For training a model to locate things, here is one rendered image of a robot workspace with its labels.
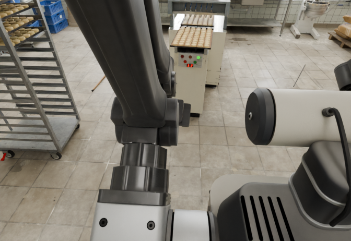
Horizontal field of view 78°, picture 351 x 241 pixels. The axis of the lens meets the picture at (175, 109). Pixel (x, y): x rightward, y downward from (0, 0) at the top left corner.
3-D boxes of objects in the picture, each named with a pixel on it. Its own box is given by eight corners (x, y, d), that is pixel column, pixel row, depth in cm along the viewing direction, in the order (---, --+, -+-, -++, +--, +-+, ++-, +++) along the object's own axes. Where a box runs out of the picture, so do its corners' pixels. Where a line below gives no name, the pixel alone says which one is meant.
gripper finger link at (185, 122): (168, 111, 68) (165, 98, 59) (190, 112, 67) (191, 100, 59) (165, 132, 65) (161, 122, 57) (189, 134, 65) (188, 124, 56)
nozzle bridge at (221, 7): (172, 21, 299) (172, -6, 278) (225, 24, 290) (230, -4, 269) (167, 29, 273) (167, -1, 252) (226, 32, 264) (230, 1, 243)
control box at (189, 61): (178, 64, 225) (178, 52, 217) (201, 66, 222) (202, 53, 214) (178, 66, 222) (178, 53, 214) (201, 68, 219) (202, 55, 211)
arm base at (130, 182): (166, 206, 26) (171, 203, 37) (170, 140, 29) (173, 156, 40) (93, 202, 26) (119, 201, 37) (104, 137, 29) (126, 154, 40)
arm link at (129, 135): (118, 153, 32) (155, 154, 32) (128, 91, 36) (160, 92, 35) (132, 162, 40) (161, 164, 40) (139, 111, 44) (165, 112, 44)
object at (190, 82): (182, 86, 323) (183, 25, 268) (205, 88, 319) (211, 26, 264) (174, 116, 268) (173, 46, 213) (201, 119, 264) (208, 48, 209)
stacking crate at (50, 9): (47, 9, 535) (44, 0, 522) (63, 9, 534) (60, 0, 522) (34, 15, 487) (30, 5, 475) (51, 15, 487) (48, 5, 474)
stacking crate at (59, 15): (50, 17, 548) (47, 9, 535) (66, 17, 546) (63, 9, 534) (37, 24, 500) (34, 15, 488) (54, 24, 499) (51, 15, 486)
